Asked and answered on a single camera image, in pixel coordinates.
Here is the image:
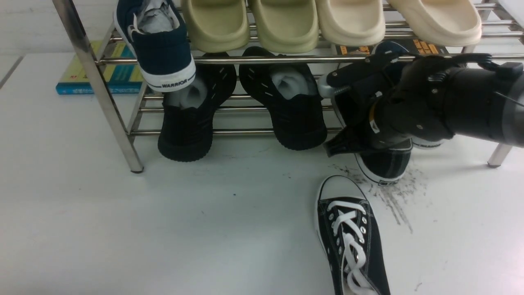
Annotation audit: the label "black canvas sneaker white sole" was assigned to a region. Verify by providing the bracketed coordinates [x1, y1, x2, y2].
[317, 75, 413, 186]

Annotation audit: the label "navy Warrior sneaker upper shelf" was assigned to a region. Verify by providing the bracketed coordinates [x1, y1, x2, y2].
[114, 0, 196, 92]

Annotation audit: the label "cream slipper right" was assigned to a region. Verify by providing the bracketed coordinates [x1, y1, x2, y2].
[387, 0, 482, 47]

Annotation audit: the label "cream slipper left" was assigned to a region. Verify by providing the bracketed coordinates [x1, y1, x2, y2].
[316, 0, 386, 47]

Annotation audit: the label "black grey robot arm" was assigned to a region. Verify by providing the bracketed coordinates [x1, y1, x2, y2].
[318, 52, 523, 157]

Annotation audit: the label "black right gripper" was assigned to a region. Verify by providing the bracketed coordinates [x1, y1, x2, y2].
[323, 52, 460, 157]

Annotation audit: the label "black knit sneaker left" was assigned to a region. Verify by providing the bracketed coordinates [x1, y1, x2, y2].
[158, 64, 237, 162]

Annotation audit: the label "olive green slipper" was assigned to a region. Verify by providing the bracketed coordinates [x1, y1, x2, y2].
[247, 0, 319, 54]
[181, 0, 251, 53]

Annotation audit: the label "stainless steel shoe rack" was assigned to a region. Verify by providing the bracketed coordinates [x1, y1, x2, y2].
[53, 0, 523, 174]

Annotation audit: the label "navy Warrior sneaker lower shelf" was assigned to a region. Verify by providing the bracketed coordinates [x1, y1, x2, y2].
[372, 40, 445, 150]

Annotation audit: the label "olive green slipper left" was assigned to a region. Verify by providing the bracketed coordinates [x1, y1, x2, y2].
[181, 0, 251, 53]

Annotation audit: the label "cream slipper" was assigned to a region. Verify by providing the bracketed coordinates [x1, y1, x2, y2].
[387, 0, 482, 47]
[316, 0, 386, 47]

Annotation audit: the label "navy warrior sneaker shelf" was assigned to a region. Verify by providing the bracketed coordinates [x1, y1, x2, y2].
[372, 40, 445, 150]
[114, 0, 196, 92]

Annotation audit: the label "olive green slipper right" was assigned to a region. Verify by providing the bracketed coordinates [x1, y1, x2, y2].
[247, 0, 319, 54]

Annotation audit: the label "black knit sneaker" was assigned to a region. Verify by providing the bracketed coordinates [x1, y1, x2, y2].
[238, 62, 328, 151]
[158, 64, 237, 162]

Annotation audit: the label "black orange book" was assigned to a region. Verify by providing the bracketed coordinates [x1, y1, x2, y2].
[331, 39, 449, 56]

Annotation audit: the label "black knit sneaker right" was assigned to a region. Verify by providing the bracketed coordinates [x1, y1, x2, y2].
[238, 62, 328, 151]

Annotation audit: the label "black canvas sneaker white laces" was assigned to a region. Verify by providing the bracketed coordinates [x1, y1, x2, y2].
[313, 175, 391, 295]

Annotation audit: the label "teal yellow book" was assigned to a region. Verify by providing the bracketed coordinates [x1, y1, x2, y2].
[55, 41, 143, 95]

